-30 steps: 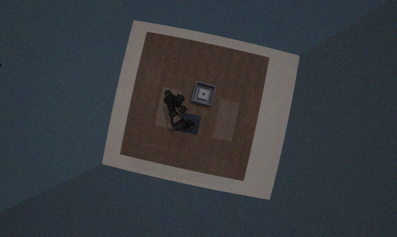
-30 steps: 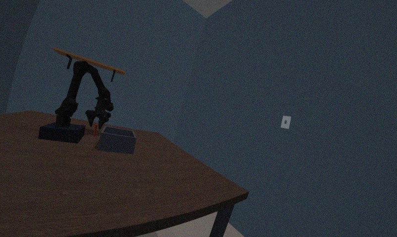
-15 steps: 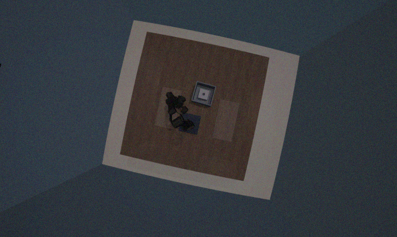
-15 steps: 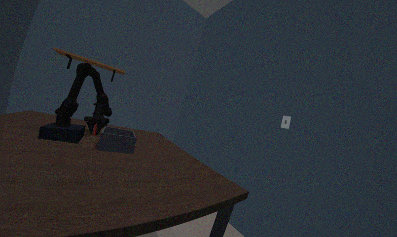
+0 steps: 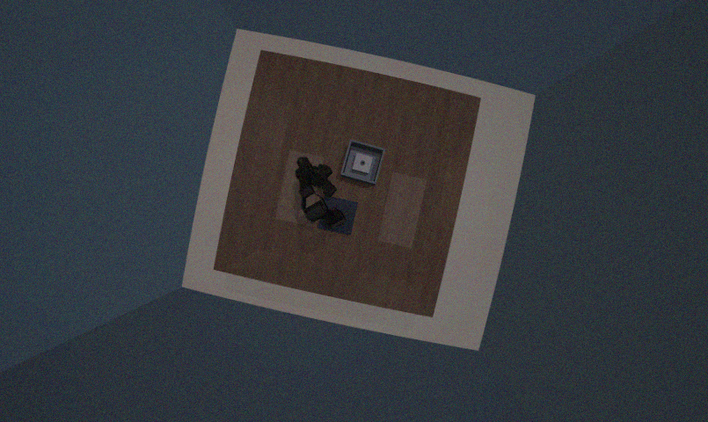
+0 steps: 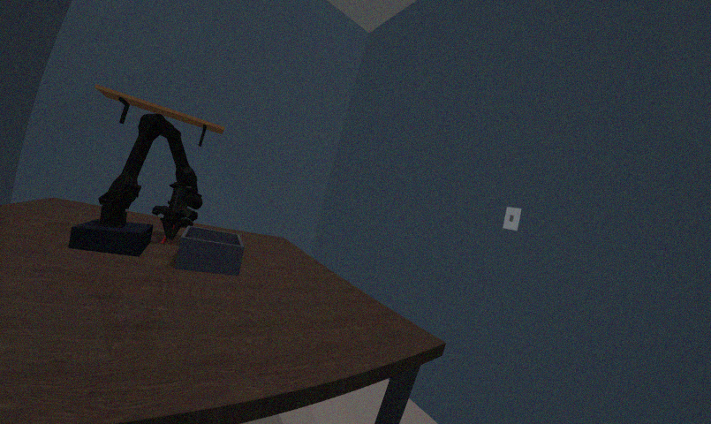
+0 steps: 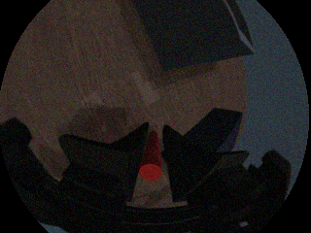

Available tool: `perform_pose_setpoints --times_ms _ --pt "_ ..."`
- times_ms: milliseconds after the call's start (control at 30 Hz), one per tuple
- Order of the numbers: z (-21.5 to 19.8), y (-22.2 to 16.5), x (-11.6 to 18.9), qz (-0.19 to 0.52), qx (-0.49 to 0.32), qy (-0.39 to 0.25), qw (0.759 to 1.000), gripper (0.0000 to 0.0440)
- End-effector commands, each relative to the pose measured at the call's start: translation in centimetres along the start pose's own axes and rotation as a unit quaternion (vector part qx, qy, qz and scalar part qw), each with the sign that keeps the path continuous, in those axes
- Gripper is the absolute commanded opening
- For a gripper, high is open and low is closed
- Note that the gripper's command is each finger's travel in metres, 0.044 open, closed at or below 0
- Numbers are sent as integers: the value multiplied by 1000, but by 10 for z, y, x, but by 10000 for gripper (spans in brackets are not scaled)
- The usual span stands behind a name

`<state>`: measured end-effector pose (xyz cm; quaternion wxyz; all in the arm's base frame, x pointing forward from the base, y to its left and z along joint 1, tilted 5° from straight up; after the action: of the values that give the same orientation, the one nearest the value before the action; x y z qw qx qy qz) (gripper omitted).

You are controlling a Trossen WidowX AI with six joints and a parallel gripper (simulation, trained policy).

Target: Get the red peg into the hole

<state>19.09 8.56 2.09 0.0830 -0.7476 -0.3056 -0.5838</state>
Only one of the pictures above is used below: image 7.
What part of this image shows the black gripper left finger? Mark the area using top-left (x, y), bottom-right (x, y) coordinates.
top-left (58, 123), bottom-right (149, 202)

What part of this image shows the red peg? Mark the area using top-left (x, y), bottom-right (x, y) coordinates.
top-left (139, 132), bottom-right (162, 182)

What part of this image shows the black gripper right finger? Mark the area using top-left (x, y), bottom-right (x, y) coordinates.
top-left (162, 125), bottom-right (249, 203)

